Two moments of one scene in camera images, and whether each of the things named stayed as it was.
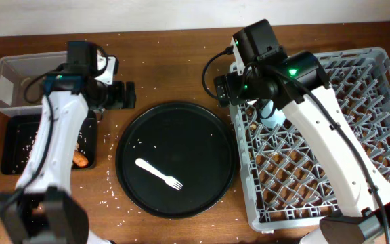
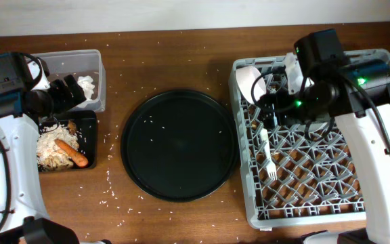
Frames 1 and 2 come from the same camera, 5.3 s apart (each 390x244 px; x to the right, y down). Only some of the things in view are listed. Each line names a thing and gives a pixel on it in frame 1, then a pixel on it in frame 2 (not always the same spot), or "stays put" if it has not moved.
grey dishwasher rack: [284, 186] stays put
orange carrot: [80, 159] stays put
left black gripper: [120, 95] to [59, 86]
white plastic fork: [168, 179] to [270, 166]
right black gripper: [233, 80] to [279, 100]
